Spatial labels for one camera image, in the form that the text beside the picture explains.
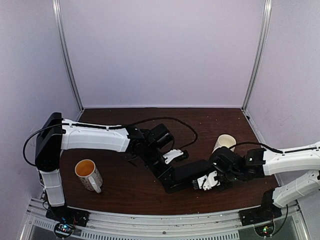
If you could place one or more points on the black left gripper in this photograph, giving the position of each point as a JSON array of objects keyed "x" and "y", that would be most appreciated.
[{"x": 162, "y": 175}]

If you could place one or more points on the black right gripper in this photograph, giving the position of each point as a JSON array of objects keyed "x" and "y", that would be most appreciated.
[{"x": 213, "y": 168}]

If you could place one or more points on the aluminium right corner post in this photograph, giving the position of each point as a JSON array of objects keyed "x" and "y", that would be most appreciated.
[{"x": 264, "y": 30}]

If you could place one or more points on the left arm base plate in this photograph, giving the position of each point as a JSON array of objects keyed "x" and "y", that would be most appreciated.
[{"x": 67, "y": 215}]

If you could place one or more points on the right round circuit board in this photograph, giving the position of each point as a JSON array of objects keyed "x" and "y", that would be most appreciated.
[{"x": 265, "y": 230}]

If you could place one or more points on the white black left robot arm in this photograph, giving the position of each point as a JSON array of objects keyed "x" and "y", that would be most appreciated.
[{"x": 63, "y": 134}]

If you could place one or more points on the left round circuit board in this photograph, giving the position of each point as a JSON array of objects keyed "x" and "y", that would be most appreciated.
[{"x": 63, "y": 230}]

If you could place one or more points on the round circuit board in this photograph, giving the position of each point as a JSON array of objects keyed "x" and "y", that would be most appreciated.
[
  {"x": 265, "y": 230},
  {"x": 63, "y": 230}
]

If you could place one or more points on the cream white mug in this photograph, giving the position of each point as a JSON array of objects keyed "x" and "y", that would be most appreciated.
[{"x": 224, "y": 140}]

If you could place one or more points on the patterned mug orange inside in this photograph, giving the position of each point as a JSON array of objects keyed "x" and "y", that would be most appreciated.
[{"x": 89, "y": 175}]

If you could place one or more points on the aluminium corner post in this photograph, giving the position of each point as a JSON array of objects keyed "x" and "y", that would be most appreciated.
[
  {"x": 264, "y": 30},
  {"x": 56, "y": 4}
]

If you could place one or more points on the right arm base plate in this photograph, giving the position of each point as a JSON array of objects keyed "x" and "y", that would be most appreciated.
[{"x": 258, "y": 215}]

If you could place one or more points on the black zip tool case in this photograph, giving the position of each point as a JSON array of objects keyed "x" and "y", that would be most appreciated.
[{"x": 182, "y": 177}]

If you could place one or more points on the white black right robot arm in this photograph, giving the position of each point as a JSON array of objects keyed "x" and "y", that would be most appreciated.
[{"x": 268, "y": 161}]

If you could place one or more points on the aluminium left corner post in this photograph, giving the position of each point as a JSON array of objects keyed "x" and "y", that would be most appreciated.
[{"x": 56, "y": 4}]

